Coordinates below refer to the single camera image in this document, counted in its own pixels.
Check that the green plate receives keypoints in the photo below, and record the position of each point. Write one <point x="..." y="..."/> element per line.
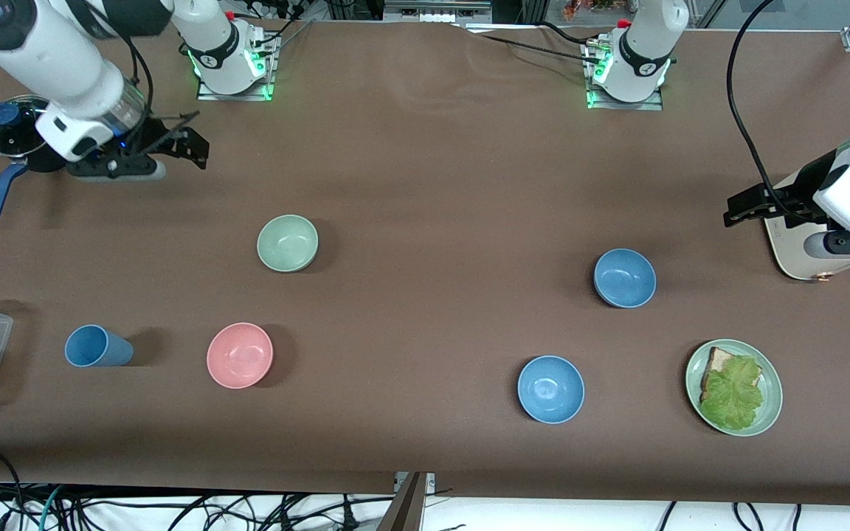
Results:
<point x="772" y="402"/>

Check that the pink bowl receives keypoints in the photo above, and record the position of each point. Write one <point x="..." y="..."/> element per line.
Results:
<point x="240" y="355"/>

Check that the white power strip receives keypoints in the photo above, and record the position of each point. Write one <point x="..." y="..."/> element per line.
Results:
<point x="431" y="15"/>

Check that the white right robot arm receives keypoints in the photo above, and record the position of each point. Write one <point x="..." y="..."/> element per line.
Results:
<point x="41" y="51"/>

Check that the cream toaster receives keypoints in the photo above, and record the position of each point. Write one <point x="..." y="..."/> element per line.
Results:
<point x="786" y="251"/>

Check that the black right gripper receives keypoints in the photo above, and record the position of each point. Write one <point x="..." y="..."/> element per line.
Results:
<point x="161" y="137"/>

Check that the bread slice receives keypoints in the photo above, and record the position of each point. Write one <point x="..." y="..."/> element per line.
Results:
<point x="719" y="361"/>

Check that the green lettuce leaf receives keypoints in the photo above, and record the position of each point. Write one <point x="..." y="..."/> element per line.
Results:
<point x="733" y="398"/>

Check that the green bowl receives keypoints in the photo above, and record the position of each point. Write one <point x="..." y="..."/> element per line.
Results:
<point x="287" y="243"/>

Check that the glass pot lid blue knob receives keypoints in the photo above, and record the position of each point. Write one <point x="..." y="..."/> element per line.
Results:
<point x="6" y="125"/>

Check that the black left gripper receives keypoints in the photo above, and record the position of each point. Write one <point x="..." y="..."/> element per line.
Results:
<point x="801" y="185"/>

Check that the blue bowl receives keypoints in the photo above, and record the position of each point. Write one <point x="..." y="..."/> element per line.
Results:
<point x="551" y="389"/>
<point x="625" y="277"/>

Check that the blue cup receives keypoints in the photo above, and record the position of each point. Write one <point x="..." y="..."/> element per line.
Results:
<point x="97" y="346"/>

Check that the metal table bracket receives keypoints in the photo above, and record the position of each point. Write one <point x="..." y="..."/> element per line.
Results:
<point x="406" y="509"/>

